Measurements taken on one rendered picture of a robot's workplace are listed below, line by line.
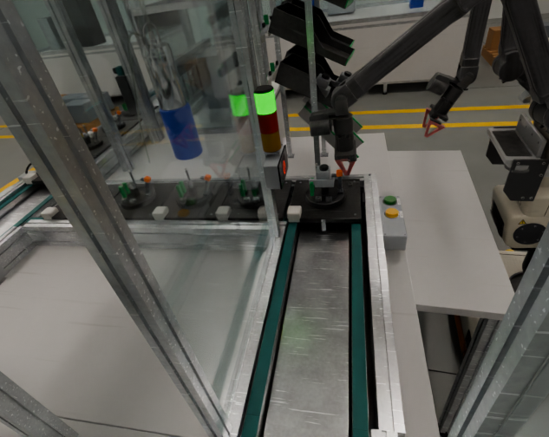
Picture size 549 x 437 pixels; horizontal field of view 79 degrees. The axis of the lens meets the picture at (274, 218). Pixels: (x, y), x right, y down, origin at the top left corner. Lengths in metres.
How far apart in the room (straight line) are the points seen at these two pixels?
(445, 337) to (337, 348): 1.24
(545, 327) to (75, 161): 0.34
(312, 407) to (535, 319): 0.60
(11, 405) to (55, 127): 0.63
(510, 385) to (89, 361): 0.99
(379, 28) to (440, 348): 3.90
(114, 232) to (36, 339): 0.94
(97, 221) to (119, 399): 0.71
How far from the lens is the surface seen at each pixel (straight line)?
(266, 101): 0.83
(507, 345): 0.29
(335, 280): 0.97
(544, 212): 1.51
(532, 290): 0.25
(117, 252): 0.35
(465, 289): 1.09
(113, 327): 1.14
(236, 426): 0.75
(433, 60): 5.06
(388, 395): 0.77
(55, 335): 1.24
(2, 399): 0.83
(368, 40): 4.95
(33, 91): 0.30
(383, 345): 0.82
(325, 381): 0.81
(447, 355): 1.98
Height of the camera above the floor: 1.65
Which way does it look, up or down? 37 degrees down
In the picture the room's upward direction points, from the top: 10 degrees counter-clockwise
